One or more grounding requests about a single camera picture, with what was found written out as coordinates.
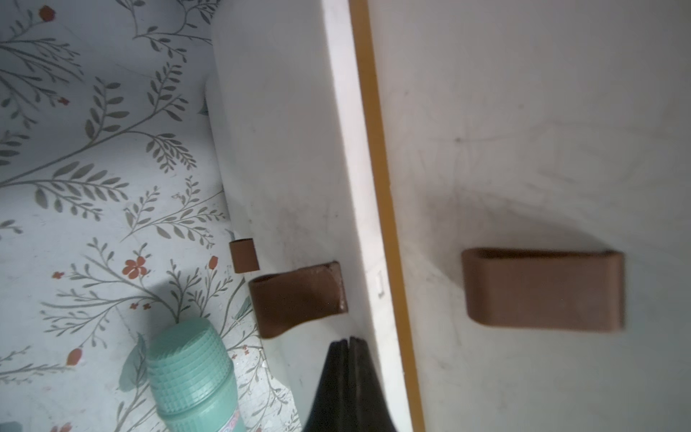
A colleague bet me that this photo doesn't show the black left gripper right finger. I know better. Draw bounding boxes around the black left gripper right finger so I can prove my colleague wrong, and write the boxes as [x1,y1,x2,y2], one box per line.
[348,337,397,432]

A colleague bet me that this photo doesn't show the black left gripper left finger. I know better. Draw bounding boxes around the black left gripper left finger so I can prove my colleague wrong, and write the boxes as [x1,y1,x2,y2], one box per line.
[303,339,351,432]

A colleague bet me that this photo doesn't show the white bottom drawer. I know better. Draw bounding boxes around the white bottom drawer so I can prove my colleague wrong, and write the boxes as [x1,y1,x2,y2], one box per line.
[205,73,260,274]

